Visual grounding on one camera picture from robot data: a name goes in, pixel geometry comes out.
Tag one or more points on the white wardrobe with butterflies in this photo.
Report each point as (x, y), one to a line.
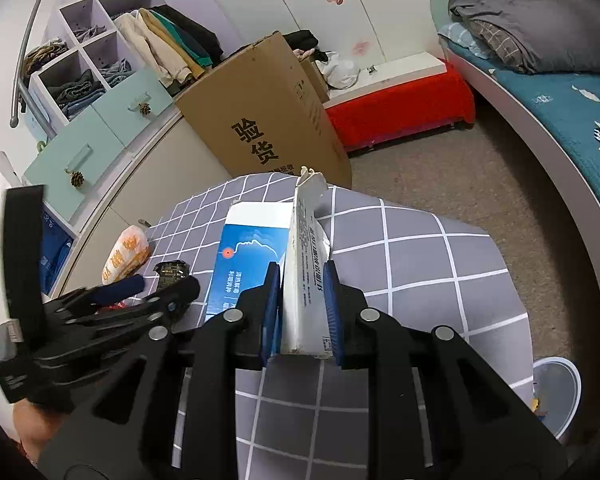
(389, 40)

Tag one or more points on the folded grey blanket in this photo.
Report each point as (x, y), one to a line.
(536, 36)

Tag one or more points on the grey checkered table cloth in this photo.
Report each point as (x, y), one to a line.
(415, 397)

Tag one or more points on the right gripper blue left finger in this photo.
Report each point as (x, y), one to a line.
(270, 331)

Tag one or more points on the red covered bench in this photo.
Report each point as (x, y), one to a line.
(404, 110)

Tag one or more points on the hanging clothes bundle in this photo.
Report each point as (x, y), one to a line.
(177, 49)

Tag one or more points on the white cubby shelf unit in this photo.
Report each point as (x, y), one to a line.
(93, 42)

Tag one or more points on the blue white flat box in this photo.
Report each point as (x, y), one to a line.
(254, 234)

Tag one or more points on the long white medicine box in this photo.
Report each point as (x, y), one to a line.
(305, 329)

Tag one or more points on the light blue trash bin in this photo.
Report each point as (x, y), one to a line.
(557, 389)

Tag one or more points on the teal quilted bed mattress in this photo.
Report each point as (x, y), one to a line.
(568, 105)

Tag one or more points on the mint green drawer cabinet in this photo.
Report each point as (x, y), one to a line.
(82, 152)

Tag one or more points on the large brown cardboard box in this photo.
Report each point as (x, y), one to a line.
(258, 112)

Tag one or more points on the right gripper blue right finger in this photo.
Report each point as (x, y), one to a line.
(332, 289)

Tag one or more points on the blue bag under shelf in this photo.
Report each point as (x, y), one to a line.
(55, 248)

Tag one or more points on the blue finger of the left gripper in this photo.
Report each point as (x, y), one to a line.
(109, 295)

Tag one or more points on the orange white snack bag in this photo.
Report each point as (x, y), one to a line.
(130, 252)

